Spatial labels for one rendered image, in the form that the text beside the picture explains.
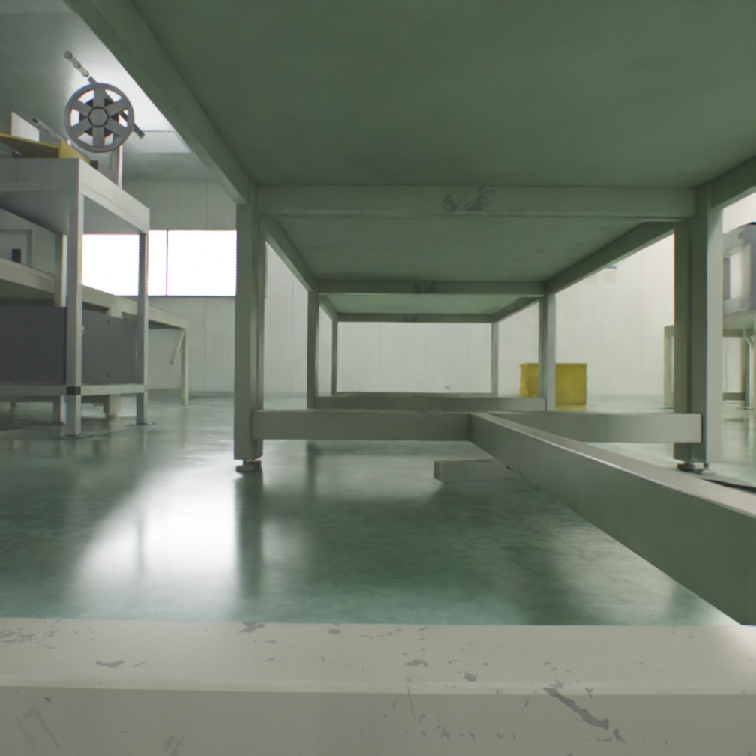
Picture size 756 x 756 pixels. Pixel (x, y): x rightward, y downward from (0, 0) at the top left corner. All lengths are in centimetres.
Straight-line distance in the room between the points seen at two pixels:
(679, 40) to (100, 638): 102
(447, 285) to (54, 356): 176
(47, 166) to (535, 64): 207
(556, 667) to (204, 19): 91
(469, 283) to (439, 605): 245
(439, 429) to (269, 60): 89
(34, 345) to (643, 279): 718
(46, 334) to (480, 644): 255
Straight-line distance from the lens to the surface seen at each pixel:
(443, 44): 100
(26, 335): 272
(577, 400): 633
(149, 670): 18
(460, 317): 440
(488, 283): 301
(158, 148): 748
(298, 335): 770
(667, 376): 594
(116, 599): 70
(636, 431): 161
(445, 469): 138
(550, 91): 116
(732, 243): 542
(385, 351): 761
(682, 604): 72
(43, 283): 334
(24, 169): 278
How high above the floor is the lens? 23
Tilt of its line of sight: level
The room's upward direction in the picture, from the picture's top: straight up
